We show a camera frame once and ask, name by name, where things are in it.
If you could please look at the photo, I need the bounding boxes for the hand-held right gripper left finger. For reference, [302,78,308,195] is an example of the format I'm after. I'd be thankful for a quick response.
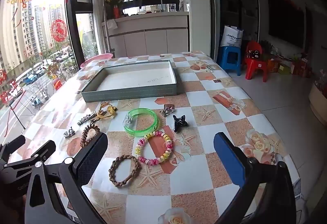
[24,132,109,224]

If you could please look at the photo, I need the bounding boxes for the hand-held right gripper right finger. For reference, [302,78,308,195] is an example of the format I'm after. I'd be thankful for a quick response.
[213,132,298,224]

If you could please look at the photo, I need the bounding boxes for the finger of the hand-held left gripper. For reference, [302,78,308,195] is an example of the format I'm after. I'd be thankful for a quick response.
[5,140,56,171]
[0,135,26,163]

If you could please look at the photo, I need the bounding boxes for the brown spiral hair tie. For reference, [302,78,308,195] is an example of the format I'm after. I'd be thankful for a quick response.
[80,124,101,148]

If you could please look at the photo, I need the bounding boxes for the silver star hair clip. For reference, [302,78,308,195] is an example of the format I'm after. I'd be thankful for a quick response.
[77,112,97,126]

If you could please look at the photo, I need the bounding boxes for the bronze metal hair clip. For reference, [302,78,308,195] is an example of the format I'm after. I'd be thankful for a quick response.
[89,110,105,121]

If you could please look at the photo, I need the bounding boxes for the green translucent bangle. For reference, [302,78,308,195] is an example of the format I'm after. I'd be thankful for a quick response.
[123,108,159,137]

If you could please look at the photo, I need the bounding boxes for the yellow cord hair tie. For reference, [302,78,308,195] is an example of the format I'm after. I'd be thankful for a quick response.
[99,103,118,120]

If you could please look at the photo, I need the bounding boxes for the pink yellow spiral bracelet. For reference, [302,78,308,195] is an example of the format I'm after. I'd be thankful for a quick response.
[135,131,173,166]

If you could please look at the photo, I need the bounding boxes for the black claw hair clip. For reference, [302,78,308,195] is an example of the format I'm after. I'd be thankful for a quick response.
[172,114,189,133]

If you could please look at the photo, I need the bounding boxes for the silver chain charm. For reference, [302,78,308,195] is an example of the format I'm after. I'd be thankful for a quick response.
[160,104,175,117]

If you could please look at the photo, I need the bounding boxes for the grey shallow cardboard box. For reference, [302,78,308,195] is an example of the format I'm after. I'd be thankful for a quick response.
[81,60,177,102]

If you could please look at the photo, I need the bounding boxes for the red lantern window sticker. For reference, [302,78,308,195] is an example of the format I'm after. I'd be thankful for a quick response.
[52,78,64,91]

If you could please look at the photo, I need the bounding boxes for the pink plastic plate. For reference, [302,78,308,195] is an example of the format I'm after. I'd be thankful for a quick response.
[80,53,113,69]

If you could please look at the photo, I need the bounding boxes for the red plastic chair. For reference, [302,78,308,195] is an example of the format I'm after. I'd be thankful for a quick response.
[243,40,269,83]

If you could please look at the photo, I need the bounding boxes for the blue plastic stool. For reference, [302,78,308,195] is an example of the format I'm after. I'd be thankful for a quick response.
[220,46,242,76]

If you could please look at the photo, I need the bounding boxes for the cream round planter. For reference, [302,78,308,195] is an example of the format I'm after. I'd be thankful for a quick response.
[309,83,327,126]

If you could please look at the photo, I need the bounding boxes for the row of gift boxes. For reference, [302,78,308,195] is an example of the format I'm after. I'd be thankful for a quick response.
[267,57,313,77]

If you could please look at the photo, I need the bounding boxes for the red horse window sticker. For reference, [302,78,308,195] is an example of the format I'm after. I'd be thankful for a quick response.
[50,20,67,42]

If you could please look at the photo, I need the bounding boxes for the white shopping bag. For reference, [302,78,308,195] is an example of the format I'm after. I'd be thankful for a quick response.
[220,25,244,48]

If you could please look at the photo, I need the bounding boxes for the white low cabinet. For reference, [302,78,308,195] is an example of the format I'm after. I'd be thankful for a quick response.
[102,11,189,58]

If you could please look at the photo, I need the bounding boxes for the yellow flowers in red vase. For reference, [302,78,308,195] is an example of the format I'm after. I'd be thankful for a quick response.
[105,0,123,19]

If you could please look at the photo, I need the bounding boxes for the brown braided hair tie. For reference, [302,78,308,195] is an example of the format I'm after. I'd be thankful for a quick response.
[109,155,142,187]

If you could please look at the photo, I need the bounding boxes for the black wall television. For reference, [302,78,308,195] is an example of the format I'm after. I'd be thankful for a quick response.
[268,0,306,48]

